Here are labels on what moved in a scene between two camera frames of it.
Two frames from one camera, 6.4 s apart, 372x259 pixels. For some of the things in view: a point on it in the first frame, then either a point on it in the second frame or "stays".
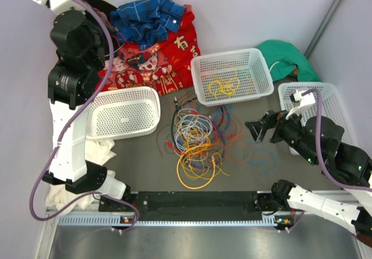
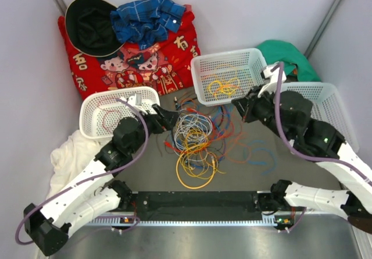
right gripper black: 257,128 → 245,107
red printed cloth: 165,66 stays
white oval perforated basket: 121,113 stays
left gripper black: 89,16 → 164,120
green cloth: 285,60 stays
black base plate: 196,206 stays
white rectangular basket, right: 332,106 stays
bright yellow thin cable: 227,88 stays
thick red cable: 117,41 → 106,113
